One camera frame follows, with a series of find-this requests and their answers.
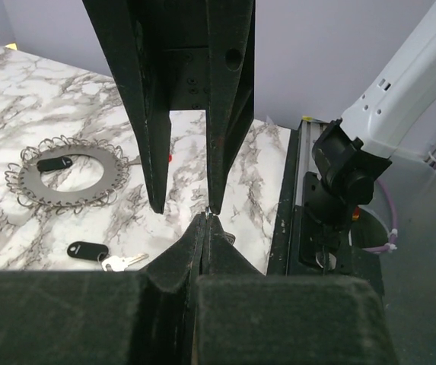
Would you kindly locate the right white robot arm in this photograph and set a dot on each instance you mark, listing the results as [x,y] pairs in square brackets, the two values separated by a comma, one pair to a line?
[382,116]

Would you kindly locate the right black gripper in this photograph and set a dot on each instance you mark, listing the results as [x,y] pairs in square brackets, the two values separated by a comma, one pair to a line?
[158,53]

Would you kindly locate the black tag key centre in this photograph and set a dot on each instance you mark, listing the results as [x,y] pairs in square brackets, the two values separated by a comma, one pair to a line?
[100,253]

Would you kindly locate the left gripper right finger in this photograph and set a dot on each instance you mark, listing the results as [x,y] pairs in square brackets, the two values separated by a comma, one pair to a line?
[243,317]

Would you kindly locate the blue tag key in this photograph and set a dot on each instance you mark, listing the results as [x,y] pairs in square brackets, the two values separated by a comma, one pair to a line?
[216,227]

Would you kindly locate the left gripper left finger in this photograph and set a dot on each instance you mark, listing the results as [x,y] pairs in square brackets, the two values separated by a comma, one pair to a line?
[104,317]

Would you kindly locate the black tag on disc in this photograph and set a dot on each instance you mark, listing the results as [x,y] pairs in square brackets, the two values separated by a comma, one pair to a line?
[54,164]

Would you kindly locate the black front mounting rail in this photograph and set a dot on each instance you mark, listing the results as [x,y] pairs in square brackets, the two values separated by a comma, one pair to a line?
[320,227]

